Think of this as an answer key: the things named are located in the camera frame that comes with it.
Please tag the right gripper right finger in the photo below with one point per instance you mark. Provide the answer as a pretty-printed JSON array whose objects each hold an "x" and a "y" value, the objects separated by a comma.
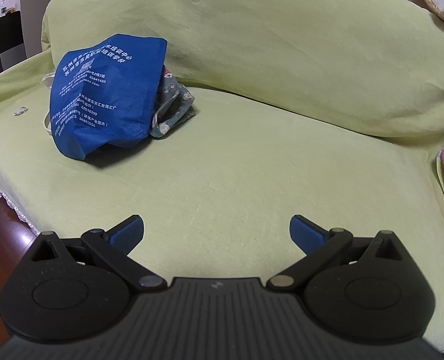
[{"x": 322, "y": 249}]

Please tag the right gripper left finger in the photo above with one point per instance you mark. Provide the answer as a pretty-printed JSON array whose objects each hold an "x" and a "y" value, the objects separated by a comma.
[{"x": 112, "y": 248}]

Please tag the blue non-woven shopping bag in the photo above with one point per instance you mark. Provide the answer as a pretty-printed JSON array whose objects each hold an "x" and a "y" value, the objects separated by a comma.
[{"x": 105, "y": 94}]

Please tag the grey cat-print fabric bag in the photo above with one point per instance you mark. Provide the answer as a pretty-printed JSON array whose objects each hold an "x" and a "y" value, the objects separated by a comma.
[{"x": 173, "y": 105}]

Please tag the light green sofa cover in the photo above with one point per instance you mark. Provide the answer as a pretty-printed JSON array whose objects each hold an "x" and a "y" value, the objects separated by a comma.
[{"x": 332, "y": 109}]

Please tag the small white object on sofa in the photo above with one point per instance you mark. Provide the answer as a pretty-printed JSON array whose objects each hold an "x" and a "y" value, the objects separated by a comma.
[{"x": 20, "y": 111}]

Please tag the black cabinet in background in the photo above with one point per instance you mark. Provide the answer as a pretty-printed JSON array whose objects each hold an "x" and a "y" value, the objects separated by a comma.
[{"x": 12, "y": 47}]

